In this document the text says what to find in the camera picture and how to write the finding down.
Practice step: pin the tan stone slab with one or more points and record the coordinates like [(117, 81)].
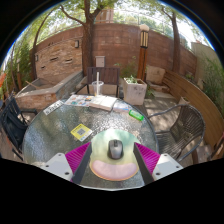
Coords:
[(155, 74)]

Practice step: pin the grey wall utility box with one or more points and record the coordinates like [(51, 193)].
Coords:
[(100, 61)]

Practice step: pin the black wall lamp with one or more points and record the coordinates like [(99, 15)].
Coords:
[(77, 43)]

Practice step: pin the wooden garden lamp post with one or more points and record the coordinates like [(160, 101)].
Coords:
[(143, 53)]

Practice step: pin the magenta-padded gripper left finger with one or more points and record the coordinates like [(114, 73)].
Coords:
[(60, 163)]

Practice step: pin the clear plastic cup with straw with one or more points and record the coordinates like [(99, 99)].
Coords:
[(97, 88)]

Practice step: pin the yellow square card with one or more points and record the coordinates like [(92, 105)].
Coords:
[(81, 131)]

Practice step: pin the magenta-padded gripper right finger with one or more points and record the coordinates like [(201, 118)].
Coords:
[(163, 165)]

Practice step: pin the dark grey computer mouse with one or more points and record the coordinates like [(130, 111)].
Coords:
[(115, 149)]

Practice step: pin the small green packet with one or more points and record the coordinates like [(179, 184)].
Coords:
[(136, 115)]

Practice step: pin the large tree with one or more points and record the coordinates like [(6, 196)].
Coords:
[(87, 43)]

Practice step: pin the curved wooden bench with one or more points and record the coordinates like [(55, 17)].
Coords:
[(196, 96)]

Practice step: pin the black backpack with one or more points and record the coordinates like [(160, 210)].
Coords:
[(11, 128)]

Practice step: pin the thin blue book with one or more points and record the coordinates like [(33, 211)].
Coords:
[(121, 106)]

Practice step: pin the thin tree trunk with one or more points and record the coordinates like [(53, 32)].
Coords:
[(176, 43), (34, 50)]

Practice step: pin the dark wicker patio chair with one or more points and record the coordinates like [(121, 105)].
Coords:
[(181, 130)]

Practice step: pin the black slatted patio chair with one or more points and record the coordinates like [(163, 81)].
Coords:
[(10, 110)]

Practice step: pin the dark wooden slatted chair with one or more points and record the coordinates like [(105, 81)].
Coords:
[(106, 75)]

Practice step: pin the round pastel mouse pad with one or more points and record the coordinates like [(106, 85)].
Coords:
[(115, 168)]

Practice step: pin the white square planter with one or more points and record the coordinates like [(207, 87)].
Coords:
[(134, 91)]

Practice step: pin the stone outdoor counter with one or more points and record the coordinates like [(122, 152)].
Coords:
[(46, 91)]

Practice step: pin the open white book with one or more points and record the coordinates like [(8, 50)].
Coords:
[(103, 101)]

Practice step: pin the orange patio umbrella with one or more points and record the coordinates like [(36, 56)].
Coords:
[(2, 78)]

